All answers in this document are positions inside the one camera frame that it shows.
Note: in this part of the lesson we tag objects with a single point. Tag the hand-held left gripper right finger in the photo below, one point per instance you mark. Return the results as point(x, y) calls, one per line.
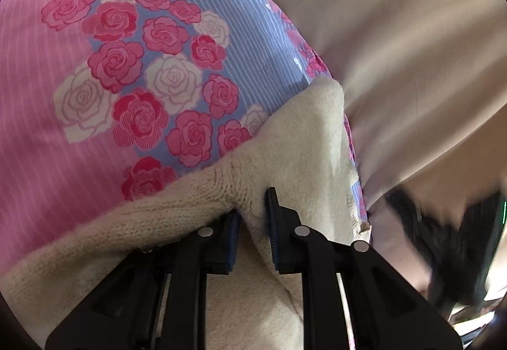
point(274, 239)

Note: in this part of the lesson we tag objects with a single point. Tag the beige cloth backdrop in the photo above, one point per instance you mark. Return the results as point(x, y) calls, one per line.
point(376, 17)

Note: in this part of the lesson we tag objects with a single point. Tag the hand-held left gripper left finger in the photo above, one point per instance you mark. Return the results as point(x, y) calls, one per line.
point(233, 241)

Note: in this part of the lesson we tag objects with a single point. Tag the cream knit sweater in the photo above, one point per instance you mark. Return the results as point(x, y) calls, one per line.
point(277, 152)

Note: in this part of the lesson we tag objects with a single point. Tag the pink floral bedsheet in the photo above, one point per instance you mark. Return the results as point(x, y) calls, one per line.
point(119, 56)

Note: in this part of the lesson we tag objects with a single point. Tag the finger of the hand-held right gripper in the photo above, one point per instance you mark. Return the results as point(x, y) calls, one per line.
point(408, 213)
point(485, 209)

